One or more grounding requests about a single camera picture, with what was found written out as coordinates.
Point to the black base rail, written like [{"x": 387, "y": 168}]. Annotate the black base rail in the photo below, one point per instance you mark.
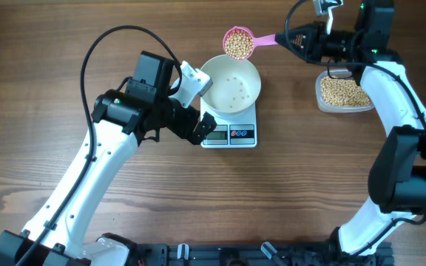
[{"x": 242, "y": 254}]

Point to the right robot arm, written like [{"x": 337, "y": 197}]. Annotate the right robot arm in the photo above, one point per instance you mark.
[{"x": 397, "y": 179}]

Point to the soybeans in container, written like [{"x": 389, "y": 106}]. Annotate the soybeans in container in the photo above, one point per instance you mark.
[{"x": 343, "y": 92}]

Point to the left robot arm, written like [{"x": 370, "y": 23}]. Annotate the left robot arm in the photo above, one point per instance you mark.
[{"x": 121, "y": 121}]

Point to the white digital kitchen scale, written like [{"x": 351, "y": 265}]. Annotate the white digital kitchen scale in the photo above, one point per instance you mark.
[{"x": 233, "y": 131}]

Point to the white bowl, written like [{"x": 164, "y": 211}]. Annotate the white bowl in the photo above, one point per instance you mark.
[{"x": 220, "y": 68}]

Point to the pink plastic scoop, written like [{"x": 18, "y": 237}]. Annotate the pink plastic scoop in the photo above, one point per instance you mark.
[{"x": 268, "y": 40}]

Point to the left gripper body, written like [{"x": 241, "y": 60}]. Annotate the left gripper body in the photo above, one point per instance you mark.
[{"x": 178, "y": 120}]

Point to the soybeans in scoop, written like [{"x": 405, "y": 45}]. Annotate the soybeans in scoop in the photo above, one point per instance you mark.
[{"x": 238, "y": 44}]

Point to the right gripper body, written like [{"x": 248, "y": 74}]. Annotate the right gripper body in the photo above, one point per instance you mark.
[{"x": 336, "y": 44}]

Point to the clear plastic container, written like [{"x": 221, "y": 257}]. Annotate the clear plastic container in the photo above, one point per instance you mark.
[{"x": 324, "y": 107}]

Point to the soybeans in bowl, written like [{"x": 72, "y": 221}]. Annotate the soybeans in bowl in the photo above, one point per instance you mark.
[{"x": 237, "y": 93}]

